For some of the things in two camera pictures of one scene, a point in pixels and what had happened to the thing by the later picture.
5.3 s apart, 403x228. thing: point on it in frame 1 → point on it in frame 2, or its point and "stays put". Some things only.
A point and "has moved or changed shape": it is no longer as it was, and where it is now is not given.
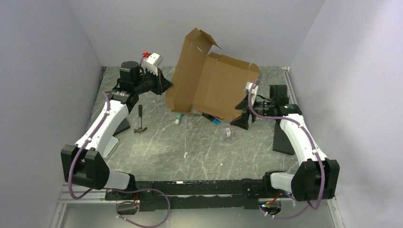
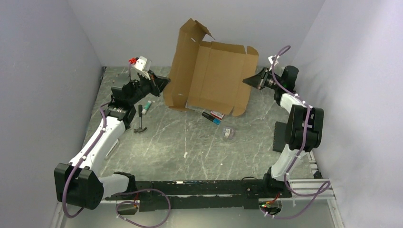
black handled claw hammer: (140, 129) stays put
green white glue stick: (179, 117) → (146, 107)
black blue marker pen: (214, 119) stays put
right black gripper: (242, 121) → (258, 80)
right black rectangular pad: (281, 143) stays put
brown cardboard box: (208, 82) has moved or changed shape
